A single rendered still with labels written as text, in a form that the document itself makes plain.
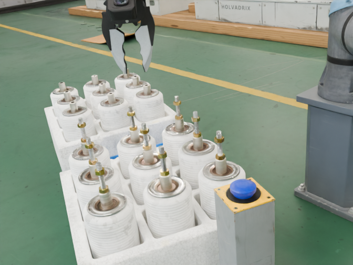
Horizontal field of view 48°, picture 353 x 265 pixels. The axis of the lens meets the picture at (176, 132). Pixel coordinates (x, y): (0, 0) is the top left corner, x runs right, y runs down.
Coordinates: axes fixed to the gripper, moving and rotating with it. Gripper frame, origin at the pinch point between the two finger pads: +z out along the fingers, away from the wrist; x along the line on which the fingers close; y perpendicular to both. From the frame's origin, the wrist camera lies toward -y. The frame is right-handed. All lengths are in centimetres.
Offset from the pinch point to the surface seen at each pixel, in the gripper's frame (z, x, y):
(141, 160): 21.4, 1.8, 1.1
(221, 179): 21.1, -14.5, -10.4
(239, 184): 13.6, -15.6, -24.2
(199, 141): 19.3, -11.4, 3.3
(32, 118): 46, 62, 101
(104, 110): 22.1, 14.8, 36.9
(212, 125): 47, -21, 70
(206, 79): 47, -24, 131
